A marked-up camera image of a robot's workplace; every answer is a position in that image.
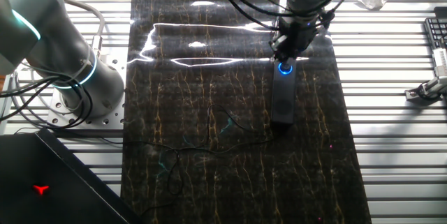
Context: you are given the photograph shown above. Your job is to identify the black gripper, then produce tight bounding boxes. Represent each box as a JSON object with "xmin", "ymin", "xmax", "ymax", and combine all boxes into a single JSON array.
[{"xmin": 270, "ymin": 17, "xmax": 318, "ymax": 63}]

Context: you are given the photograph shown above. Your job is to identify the speaker knob with blue ring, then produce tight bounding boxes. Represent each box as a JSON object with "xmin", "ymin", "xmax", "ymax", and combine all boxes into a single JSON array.
[{"xmin": 278, "ymin": 61, "xmax": 293, "ymax": 76}]

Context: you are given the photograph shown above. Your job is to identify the black speaker bar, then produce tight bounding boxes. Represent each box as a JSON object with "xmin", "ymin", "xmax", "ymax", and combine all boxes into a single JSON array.
[{"xmin": 270, "ymin": 58, "xmax": 298, "ymax": 124}]

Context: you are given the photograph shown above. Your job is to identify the black marble pattern mat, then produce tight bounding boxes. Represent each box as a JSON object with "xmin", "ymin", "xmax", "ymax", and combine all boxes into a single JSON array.
[{"xmin": 120, "ymin": 0, "xmax": 373, "ymax": 224}]

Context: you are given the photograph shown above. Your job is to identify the black keyboard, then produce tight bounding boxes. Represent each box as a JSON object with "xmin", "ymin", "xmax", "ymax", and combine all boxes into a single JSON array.
[{"xmin": 423, "ymin": 17, "xmax": 447, "ymax": 50}]

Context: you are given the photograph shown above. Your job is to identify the black box with red mark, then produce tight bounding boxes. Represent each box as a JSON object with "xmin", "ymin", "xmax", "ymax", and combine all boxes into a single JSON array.
[{"xmin": 0, "ymin": 128, "xmax": 140, "ymax": 224}]

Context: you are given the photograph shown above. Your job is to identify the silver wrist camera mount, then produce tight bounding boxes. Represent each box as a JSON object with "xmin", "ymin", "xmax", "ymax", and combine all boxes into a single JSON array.
[{"xmin": 277, "ymin": 0, "xmax": 291, "ymax": 21}]

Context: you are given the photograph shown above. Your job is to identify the wrist cable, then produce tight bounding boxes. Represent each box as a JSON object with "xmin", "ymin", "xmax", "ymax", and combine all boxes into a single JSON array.
[
  {"xmin": 213, "ymin": 0, "xmax": 280, "ymax": 31},
  {"xmin": 223, "ymin": 0, "xmax": 353, "ymax": 29}
]

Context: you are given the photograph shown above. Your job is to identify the thin black speaker cable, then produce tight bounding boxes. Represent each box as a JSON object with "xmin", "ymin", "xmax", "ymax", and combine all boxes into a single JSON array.
[{"xmin": 122, "ymin": 104, "xmax": 277, "ymax": 218}]

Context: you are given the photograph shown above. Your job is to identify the aluminium camera bracket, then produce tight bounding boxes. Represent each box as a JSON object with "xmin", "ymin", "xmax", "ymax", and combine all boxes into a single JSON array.
[{"xmin": 404, "ymin": 76, "xmax": 447, "ymax": 103}]

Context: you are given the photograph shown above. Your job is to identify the gray depth camera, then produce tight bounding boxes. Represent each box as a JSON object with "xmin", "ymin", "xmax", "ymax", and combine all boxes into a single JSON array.
[{"xmin": 432, "ymin": 47, "xmax": 447, "ymax": 78}]

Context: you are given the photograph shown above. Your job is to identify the thick gray robot cable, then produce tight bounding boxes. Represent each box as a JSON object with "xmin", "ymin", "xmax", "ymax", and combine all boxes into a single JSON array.
[{"xmin": 62, "ymin": 0, "xmax": 105, "ymax": 59}]

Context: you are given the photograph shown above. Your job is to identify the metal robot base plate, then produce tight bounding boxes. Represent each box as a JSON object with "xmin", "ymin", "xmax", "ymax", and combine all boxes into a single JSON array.
[{"xmin": 47, "ymin": 47, "xmax": 126, "ymax": 129}]

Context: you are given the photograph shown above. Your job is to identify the black arm base cables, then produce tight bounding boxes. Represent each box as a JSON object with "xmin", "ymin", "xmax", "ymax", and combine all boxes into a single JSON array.
[{"xmin": 0, "ymin": 72, "xmax": 94, "ymax": 130}]

